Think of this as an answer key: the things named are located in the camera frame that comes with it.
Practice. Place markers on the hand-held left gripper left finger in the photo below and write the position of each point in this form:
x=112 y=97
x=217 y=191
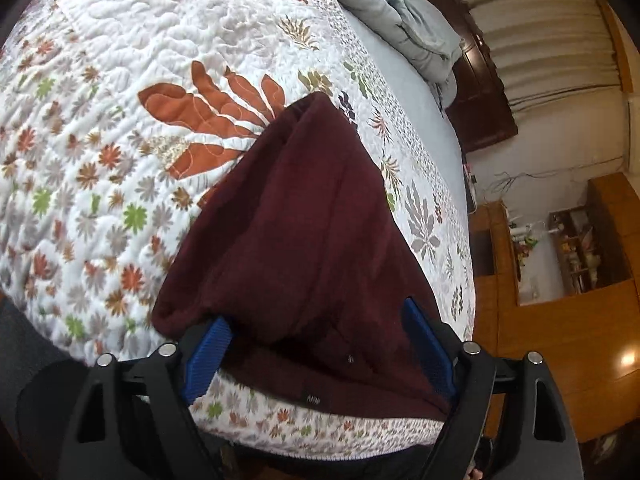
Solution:
x=207 y=355

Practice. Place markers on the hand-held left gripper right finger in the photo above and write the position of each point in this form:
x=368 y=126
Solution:
x=431 y=350

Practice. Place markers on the maroon pants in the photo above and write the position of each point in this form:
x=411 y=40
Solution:
x=300 y=220

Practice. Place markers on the brown wooden wardrobe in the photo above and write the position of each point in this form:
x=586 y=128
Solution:
x=575 y=340

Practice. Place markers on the bottles on wooden desk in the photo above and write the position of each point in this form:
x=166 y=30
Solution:
x=525 y=240

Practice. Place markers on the cluttered shelf items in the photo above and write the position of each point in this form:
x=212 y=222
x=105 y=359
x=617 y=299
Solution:
x=585 y=255

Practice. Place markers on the dark wooden headboard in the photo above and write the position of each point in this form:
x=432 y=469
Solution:
x=487 y=100

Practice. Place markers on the white floral quilt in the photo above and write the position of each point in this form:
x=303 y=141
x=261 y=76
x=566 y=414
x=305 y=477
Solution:
x=100 y=110

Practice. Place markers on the light blue bed sheet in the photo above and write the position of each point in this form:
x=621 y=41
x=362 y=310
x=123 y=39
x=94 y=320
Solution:
x=400 y=75

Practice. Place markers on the grey-blue crumpled duvet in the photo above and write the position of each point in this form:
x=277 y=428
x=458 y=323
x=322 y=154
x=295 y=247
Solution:
x=400 y=10

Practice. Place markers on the beige curtain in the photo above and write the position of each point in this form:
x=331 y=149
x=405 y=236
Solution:
x=540 y=25

